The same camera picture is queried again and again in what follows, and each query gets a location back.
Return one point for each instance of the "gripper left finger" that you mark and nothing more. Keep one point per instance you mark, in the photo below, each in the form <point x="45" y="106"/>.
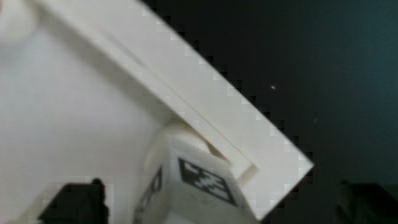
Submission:
<point x="77" y="206"/>

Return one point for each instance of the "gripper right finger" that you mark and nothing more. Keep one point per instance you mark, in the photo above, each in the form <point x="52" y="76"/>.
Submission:
<point x="366" y="205"/>

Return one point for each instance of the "white square table top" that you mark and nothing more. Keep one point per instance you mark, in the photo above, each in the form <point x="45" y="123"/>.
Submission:
<point x="102" y="80"/>

